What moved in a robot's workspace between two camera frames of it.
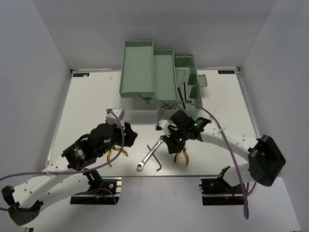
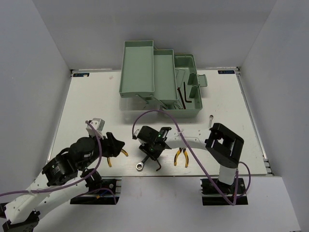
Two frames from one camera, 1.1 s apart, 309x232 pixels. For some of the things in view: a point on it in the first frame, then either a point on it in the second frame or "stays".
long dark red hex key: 181,97 stays
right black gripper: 173,147 → 144,147
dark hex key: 156,158 stays
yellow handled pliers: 175,164 stays
